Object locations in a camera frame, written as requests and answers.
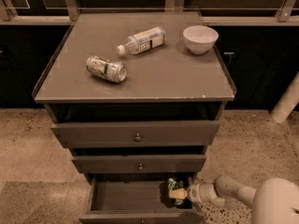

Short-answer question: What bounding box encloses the grey bottom drawer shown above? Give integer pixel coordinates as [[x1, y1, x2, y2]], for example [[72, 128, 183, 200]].
[[79, 174, 203, 224]]

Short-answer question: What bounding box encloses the grey drawer cabinet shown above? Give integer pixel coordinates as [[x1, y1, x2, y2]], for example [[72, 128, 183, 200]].
[[32, 11, 237, 224]]

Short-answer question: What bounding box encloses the grey middle drawer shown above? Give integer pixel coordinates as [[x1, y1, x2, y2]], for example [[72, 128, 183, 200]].
[[72, 154, 206, 174]]

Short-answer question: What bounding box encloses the white and green can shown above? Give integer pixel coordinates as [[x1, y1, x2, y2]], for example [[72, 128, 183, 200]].
[[86, 56, 127, 83]]

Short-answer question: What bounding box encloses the grey top drawer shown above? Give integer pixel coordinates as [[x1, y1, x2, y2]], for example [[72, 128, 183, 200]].
[[51, 120, 220, 148]]

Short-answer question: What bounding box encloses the white ceramic bowl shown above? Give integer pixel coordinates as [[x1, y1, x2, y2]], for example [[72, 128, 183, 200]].
[[183, 25, 219, 54]]

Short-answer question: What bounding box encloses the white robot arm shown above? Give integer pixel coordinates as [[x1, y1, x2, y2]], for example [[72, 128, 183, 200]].
[[179, 78, 299, 224]]

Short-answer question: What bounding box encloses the grey drawer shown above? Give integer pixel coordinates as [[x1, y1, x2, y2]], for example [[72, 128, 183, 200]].
[[79, 174, 203, 224], [72, 154, 206, 174], [51, 120, 220, 148]]

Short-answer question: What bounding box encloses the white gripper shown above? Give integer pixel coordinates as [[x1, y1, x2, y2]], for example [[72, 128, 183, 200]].
[[168, 184, 202, 203]]

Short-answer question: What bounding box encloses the metal window railing frame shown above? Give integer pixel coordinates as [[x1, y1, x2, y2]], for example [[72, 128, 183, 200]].
[[1, 0, 299, 25]]

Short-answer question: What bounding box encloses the green soda can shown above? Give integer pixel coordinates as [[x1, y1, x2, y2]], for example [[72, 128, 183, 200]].
[[166, 178, 185, 206]]

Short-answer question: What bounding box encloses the clear plastic bottle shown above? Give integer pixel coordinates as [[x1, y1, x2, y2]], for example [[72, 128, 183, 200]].
[[117, 26, 166, 56]]

